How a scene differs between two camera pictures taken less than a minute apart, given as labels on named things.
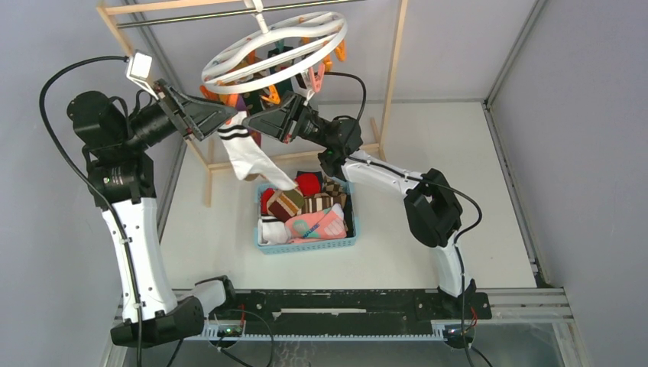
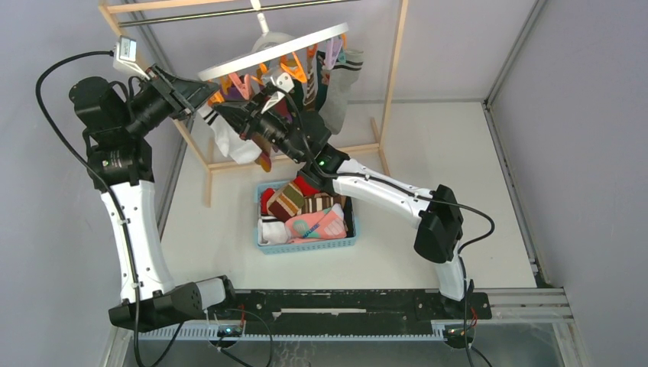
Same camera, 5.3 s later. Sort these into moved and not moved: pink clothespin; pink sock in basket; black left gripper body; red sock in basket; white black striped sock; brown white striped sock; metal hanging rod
Moved: pink clothespin; white black striped sock; black left gripper body
Not moved: pink sock in basket; brown white striped sock; red sock in basket; metal hanging rod
